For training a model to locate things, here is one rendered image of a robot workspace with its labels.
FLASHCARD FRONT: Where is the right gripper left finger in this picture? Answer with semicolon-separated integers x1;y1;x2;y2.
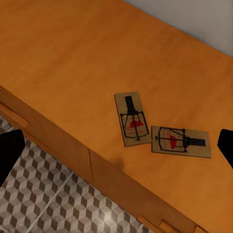
0;129;25;187

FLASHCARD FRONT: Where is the mousetrap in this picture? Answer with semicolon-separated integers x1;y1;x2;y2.
151;126;212;158
114;91;152;147

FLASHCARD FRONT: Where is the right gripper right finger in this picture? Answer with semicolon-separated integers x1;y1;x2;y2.
217;129;233;168

